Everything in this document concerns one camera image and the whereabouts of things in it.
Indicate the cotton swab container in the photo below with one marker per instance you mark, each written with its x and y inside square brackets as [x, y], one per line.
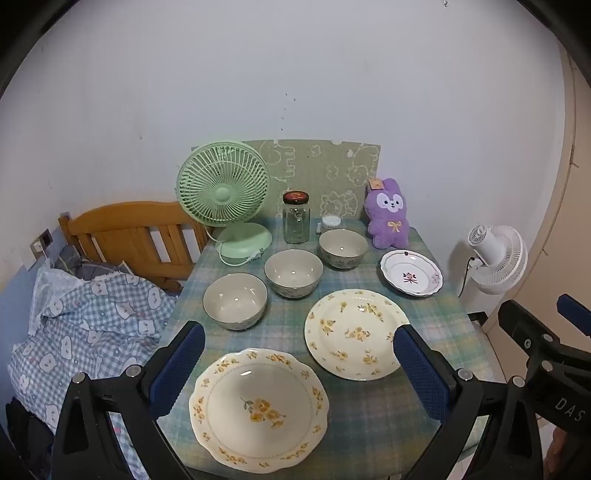
[331, 222]

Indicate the checkered bear print blanket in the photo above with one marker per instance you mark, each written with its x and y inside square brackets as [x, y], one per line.
[92, 323]

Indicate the small red flower plate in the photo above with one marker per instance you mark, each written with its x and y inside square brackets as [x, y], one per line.
[411, 277]

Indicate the wall socket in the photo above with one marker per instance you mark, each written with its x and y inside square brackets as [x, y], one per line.
[42, 242]

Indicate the round yellow floral plate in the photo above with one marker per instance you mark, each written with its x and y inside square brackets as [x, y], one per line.
[353, 332]

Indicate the green desk fan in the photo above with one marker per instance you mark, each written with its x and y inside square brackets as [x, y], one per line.
[224, 194]

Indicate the grey striped cloth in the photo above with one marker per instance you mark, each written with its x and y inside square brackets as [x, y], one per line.
[69, 263]

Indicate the wooden bed headboard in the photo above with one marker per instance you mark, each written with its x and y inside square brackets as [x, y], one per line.
[124, 226]

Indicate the scalloped yellow floral plate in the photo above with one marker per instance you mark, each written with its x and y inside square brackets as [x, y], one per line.
[258, 410]

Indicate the purple plush bunny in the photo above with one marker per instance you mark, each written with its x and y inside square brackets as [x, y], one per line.
[388, 217]

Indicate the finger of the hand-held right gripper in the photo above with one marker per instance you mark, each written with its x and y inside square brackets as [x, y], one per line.
[575, 314]
[521, 323]

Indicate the plaid tablecloth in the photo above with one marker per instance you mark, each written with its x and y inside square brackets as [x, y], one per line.
[286, 332]

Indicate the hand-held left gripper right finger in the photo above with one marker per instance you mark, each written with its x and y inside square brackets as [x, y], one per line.
[420, 376]

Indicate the white standing fan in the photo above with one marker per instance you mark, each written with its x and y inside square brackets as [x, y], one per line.
[498, 258]

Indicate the green patterned board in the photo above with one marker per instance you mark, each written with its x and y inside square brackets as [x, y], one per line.
[318, 170]

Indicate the beige ceramic bowl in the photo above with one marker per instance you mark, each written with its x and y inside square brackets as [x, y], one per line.
[235, 302]
[293, 272]
[343, 247]

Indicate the glass jar with dark lid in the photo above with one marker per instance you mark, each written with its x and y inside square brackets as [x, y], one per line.
[296, 221]

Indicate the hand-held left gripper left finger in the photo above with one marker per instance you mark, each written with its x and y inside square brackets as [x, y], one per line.
[179, 367]

